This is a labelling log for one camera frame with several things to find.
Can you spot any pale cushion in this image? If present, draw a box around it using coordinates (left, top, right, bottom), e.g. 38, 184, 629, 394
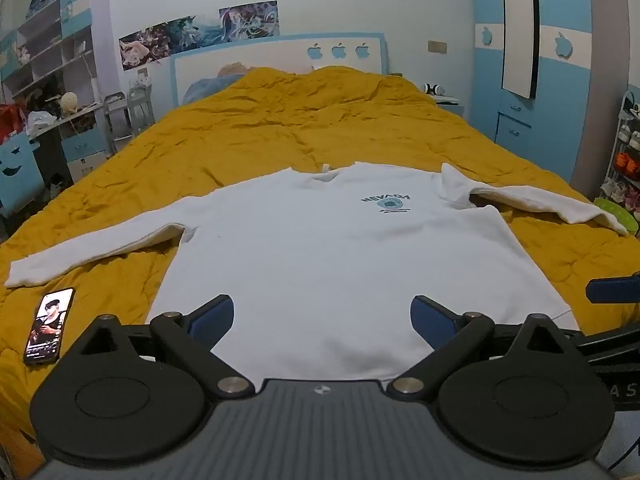
219, 62, 261, 79

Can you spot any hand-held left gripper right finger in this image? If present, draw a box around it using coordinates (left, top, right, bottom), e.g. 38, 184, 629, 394
389, 295, 581, 401

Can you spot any grey chair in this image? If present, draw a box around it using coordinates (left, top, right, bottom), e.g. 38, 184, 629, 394
103, 85, 156, 157

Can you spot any blue nightstand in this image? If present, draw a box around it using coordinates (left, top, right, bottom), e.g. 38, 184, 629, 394
434, 95, 466, 120

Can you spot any blue pillow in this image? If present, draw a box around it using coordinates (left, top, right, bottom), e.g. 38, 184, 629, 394
182, 74, 246, 106

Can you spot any yellow blanket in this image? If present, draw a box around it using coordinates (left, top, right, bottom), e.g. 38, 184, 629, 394
0, 66, 640, 441

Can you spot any white and blue headboard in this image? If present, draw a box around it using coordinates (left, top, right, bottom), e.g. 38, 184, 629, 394
170, 32, 388, 108

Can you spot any shoe rack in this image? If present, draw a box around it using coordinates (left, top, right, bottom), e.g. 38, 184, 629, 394
600, 87, 640, 216

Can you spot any wardrobe mirror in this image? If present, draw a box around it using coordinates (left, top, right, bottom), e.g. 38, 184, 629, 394
501, 0, 541, 98

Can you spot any white and blue shelf unit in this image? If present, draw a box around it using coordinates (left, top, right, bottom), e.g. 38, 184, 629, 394
0, 0, 96, 111

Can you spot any wide anime wall poster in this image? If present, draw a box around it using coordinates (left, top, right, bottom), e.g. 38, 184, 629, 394
119, 16, 221, 71

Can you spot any small anime wall poster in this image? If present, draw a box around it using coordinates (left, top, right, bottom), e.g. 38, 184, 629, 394
218, 1, 279, 42

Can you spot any black smartphone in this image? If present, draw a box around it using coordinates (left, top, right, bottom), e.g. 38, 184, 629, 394
23, 287, 76, 365

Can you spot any blue and white wardrobe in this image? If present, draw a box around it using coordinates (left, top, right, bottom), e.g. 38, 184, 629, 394
470, 0, 626, 186

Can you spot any white printed sweatshirt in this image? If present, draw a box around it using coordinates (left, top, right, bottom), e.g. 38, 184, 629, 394
5, 161, 630, 383

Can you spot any green plastic basin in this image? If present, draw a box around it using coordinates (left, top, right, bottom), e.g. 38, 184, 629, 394
593, 197, 639, 235

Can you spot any blue and white desk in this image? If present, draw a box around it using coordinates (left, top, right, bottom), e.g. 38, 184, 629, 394
0, 102, 111, 216

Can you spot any red bag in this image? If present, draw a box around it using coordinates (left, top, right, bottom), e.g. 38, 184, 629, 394
0, 104, 27, 147

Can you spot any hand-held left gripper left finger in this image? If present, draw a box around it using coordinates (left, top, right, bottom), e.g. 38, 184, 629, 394
65, 294, 253, 400

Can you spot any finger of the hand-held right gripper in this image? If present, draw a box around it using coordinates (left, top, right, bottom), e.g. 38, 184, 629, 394
574, 324, 640, 362
585, 271, 640, 305

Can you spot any white plastic bag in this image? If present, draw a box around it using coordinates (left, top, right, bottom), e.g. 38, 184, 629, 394
27, 110, 59, 134

